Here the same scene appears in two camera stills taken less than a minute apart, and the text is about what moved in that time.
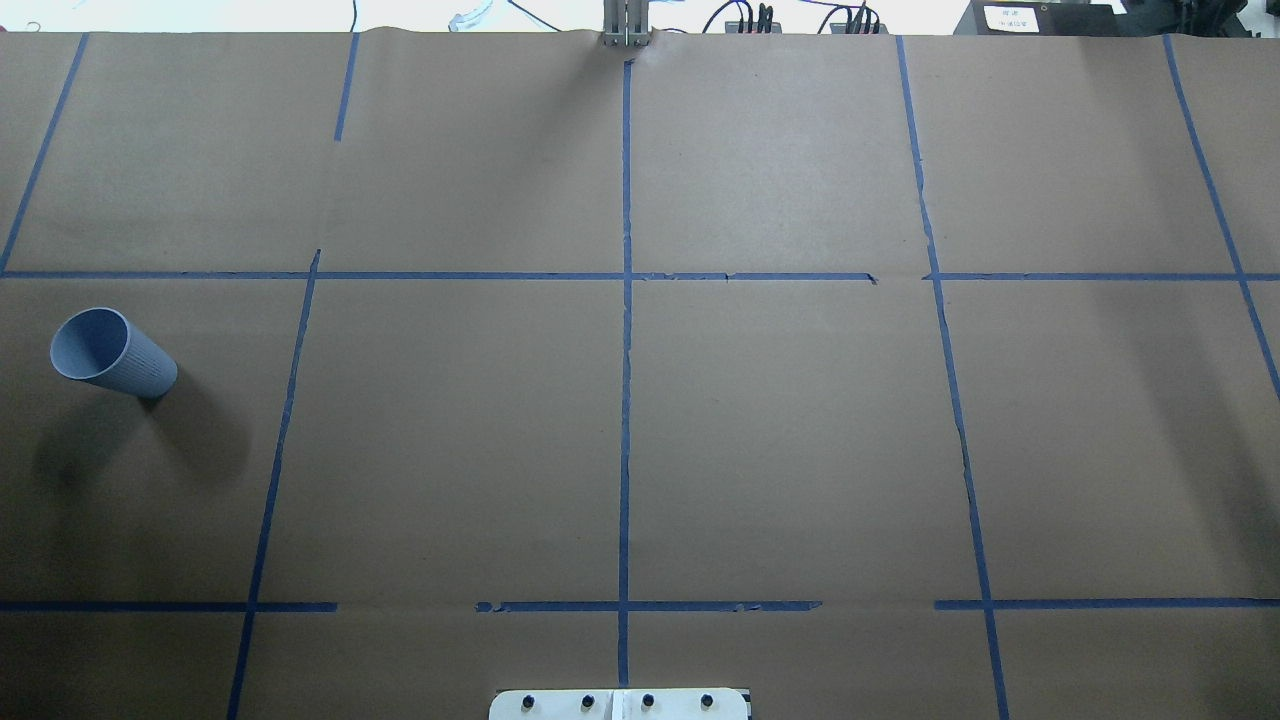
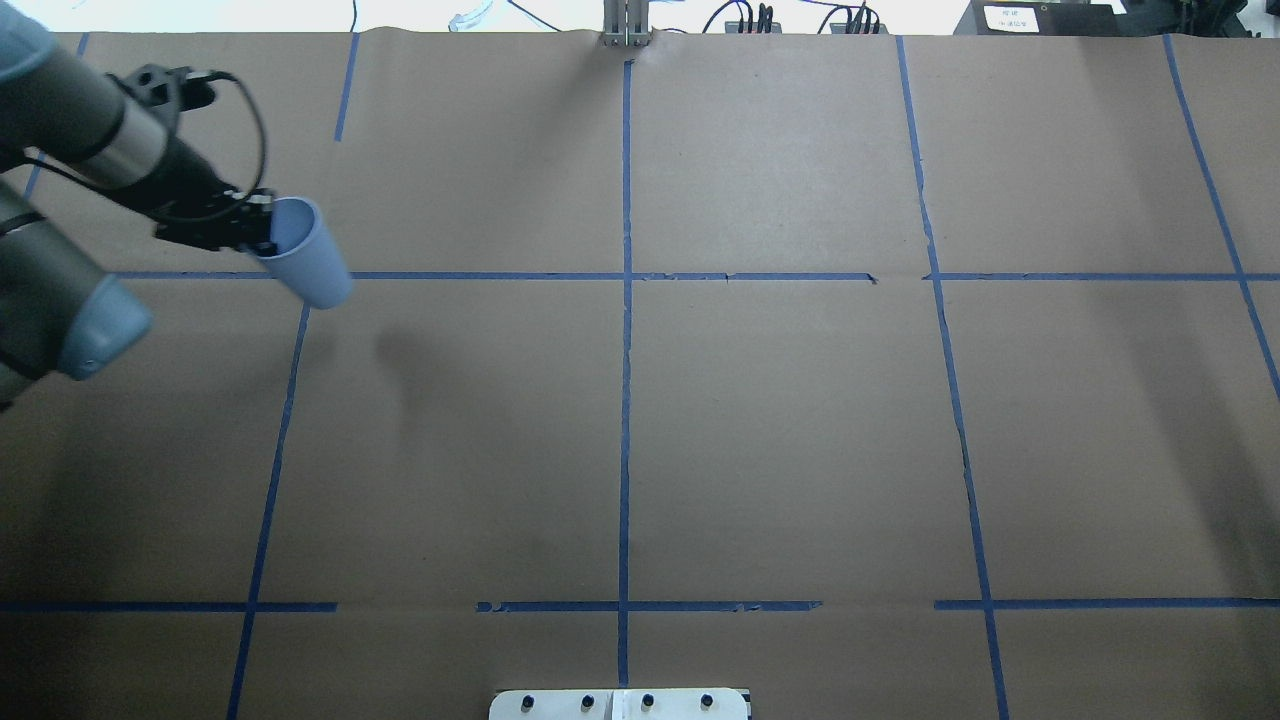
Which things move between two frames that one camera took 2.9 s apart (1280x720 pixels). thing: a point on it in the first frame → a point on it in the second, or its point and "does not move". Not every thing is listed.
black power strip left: (733, 27) does not move
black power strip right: (841, 28) does not move
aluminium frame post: (626, 23) does not move
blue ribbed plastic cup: (102, 344) → (307, 262)
